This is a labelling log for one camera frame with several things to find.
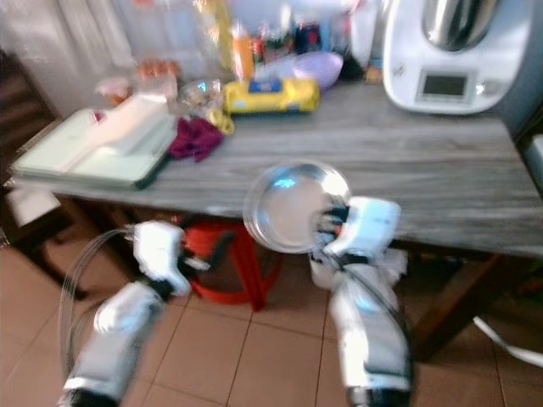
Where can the round steel plate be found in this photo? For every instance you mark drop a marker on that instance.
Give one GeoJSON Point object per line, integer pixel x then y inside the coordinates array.
{"type": "Point", "coordinates": [293, 208]}

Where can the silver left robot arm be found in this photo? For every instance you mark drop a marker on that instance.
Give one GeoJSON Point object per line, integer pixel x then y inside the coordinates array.
{"type": "Point", "coordinates": [119, 339]}

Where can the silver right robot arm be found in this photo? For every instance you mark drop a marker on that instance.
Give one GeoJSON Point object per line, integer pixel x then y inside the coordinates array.
{"type": "Point", "coordinates": [369, 331]}

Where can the red plastic stool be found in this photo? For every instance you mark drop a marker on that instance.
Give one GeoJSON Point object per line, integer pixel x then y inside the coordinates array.
{"type": "Point", "coordinates": [246, 280]}

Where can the grey-top wooden table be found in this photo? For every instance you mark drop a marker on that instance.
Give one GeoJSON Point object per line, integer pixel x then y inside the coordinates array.
{"type": "Point", "coordinates": [390, 153]}

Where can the maroon cloth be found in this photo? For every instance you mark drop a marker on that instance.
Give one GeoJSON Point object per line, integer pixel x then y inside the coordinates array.
{"type": "Point", "coordinates": [195, 140]}

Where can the yellow plastic package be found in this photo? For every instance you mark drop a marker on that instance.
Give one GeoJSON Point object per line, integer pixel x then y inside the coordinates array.
{"type": "Point", "coordinates": [271, 97]}

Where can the small yellow item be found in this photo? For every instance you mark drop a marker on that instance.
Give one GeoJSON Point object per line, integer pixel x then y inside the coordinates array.
{"type": "Point", "coordinates": [222, 123]}

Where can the white oblong box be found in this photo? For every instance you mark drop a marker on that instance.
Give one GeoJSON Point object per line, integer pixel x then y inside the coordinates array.
{"type": "Point", "coordinates": [131, 127]}

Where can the purple plastic bowl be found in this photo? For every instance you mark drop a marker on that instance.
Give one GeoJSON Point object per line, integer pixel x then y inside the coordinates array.
{"type": "Point", "coordinates": [318, 69]}

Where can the clear glass bowl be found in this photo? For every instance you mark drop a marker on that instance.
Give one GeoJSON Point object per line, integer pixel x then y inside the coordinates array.
{"type": "Point", "coordinates": [199, 95]}

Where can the pale green tray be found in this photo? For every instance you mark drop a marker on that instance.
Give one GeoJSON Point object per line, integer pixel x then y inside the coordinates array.
{"type": "Point", "coordinates": [59, 161]}

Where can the white kitchen food processor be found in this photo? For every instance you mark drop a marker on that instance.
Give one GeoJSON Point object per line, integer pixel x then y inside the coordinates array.
{"type": "Point", "coordinates": [416, 59]}

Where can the dark lidded jar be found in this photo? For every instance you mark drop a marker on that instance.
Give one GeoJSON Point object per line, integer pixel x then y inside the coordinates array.
{"type": "Point", "coordinates": [307, 38]}

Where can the orange bottle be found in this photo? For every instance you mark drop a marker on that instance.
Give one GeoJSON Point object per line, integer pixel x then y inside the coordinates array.
{"type": "Point", "coordinates": [242, 55]}

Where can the dark wooden chair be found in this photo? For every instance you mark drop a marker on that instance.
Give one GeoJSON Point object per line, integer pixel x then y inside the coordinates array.
{"type": "Point", "coordinates": [13, 110]}

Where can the white strip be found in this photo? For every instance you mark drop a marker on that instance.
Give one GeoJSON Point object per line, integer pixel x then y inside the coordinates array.
{"type": "Point", "coordinates": [505, 339]}

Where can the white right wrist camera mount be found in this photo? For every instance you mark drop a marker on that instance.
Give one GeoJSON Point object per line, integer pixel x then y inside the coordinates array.
{"type": "Point", "coordinates": [369, 225]}

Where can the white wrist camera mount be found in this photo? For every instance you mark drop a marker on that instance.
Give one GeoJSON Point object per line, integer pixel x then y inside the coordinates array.
{"type": "Point", "coordinates": [369, 225]}
{"type": "Point", "coordinates": [161, 254]}

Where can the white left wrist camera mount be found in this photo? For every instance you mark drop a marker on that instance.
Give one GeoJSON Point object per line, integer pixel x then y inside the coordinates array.
{"type": "Point", "coordinates": [161, 254]}

